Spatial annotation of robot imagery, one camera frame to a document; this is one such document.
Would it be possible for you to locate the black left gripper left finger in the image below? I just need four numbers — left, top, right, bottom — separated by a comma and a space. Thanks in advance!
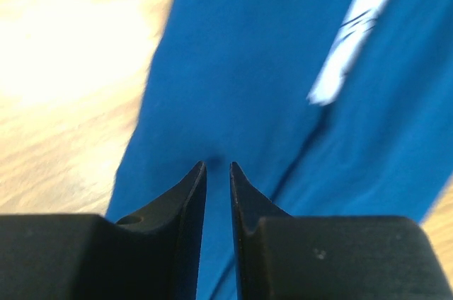
116, 162, 207, 299

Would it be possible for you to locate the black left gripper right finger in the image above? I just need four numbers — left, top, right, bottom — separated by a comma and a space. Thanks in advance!
229, 162, 289, 299

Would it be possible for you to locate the blue Mickey print t-shirt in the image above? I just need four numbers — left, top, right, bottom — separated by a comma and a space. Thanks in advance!
106, 0, 452, 299

